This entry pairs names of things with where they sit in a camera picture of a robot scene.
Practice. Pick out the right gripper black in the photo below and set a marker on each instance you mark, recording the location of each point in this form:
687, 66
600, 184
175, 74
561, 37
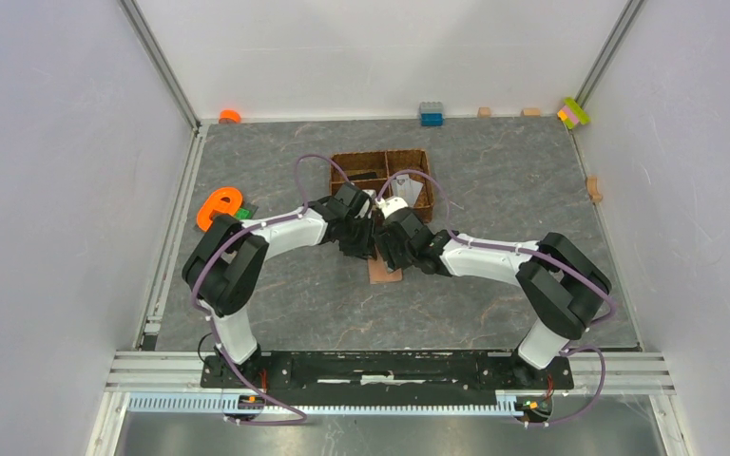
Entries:
386, 245

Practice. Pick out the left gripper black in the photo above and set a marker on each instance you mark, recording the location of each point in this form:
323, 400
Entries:
365, 248

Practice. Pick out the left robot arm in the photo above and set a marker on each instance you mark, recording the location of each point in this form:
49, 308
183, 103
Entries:
223, 270

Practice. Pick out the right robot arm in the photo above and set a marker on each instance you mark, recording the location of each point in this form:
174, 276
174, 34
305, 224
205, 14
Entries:
564, 288

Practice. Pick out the grey cards in basket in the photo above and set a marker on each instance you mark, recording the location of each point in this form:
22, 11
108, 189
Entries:
406, 187

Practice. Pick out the black item in basket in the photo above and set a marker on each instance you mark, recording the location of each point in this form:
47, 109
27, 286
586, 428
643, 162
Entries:
370, 175

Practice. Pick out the brown woven divided basket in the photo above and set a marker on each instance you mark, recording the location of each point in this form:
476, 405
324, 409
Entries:
386, 163

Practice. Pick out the green toy block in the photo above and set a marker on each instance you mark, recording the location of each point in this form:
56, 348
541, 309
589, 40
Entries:
246, 211

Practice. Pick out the blue grey toy bricks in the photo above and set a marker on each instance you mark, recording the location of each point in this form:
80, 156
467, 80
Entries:
431, 114

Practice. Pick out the orange tape dispenser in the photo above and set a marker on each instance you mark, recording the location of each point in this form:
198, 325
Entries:
223, 201

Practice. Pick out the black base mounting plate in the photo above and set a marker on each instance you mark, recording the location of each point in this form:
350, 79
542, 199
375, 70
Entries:
387, 378

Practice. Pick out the orange round cap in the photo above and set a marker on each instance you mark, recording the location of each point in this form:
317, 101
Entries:
229, 116

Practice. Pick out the flat tan wooden block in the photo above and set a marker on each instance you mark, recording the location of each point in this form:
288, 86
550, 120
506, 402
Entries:
531, 112

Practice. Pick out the curved tan wooden piece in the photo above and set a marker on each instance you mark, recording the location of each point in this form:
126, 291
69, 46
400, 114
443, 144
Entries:
593, 190

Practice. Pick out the green pink toy bricks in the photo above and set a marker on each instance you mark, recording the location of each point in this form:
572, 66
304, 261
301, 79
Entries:
571, 114

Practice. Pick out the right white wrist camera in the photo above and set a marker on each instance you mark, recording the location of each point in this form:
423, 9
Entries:
389, 206

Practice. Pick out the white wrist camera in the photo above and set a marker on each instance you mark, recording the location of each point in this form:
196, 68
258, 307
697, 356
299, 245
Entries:
371, 194
389, 206

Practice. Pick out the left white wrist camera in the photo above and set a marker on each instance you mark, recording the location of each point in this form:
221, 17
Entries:
371, 194

